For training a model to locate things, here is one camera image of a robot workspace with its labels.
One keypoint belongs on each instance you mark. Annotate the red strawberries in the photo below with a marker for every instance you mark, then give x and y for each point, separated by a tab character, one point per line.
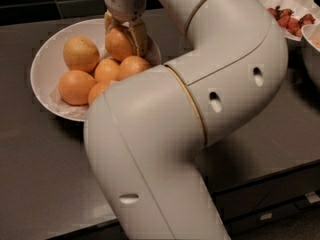
285	20

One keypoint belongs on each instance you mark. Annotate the white paper in bowl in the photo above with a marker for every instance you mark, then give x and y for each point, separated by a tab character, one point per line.
79	112

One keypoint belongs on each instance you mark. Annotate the white bowl with oranges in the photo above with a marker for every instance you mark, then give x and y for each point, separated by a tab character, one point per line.
48	65

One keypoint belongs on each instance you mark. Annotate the white bowl with strawberries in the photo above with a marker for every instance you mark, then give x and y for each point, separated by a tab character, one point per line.
283	14

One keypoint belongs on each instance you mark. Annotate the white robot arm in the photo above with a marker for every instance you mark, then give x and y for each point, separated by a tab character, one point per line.
142	135

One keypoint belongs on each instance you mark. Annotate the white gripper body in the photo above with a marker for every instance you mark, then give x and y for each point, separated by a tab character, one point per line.
124	4

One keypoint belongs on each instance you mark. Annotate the lower dark drawer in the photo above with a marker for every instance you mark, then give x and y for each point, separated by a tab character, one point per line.
273	214

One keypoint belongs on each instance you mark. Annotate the orange under paper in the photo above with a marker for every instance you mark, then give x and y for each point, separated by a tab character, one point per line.
98	89

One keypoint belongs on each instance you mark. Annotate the orange middle small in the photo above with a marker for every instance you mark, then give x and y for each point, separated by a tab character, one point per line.
107	70

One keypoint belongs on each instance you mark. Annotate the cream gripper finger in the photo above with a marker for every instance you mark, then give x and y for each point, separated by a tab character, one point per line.
110	22
139	35

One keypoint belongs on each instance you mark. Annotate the yellowish orange top left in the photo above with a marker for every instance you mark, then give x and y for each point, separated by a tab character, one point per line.
81	53

